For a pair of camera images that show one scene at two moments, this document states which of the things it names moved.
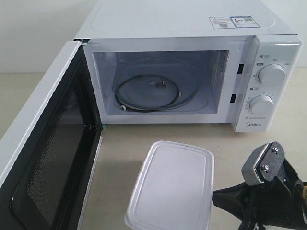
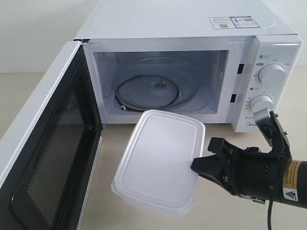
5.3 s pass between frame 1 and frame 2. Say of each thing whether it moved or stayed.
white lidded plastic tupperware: moved
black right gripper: moved
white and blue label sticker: stayed
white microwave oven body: stayed
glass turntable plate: stayed
